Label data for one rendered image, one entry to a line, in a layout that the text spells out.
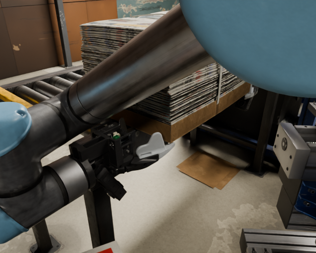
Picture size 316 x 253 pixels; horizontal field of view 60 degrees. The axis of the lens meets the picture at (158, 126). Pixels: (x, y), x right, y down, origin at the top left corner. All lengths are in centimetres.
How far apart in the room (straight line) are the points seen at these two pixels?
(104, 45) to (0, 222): 42
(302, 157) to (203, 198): 100
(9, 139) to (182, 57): 23
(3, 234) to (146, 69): 29
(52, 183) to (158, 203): 120
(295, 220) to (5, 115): 75
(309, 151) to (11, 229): 62
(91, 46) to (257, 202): 131
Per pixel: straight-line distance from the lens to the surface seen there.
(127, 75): 34
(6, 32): 389
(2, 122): 38
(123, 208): 160
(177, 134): 60
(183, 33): 30
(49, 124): 42
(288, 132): 79
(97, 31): 68
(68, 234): 153
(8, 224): 44
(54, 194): 46
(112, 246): 39
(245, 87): 84
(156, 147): 56
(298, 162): 75
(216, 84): 68
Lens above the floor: 113
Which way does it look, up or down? 29 degrees down
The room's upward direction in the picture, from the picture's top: straight up
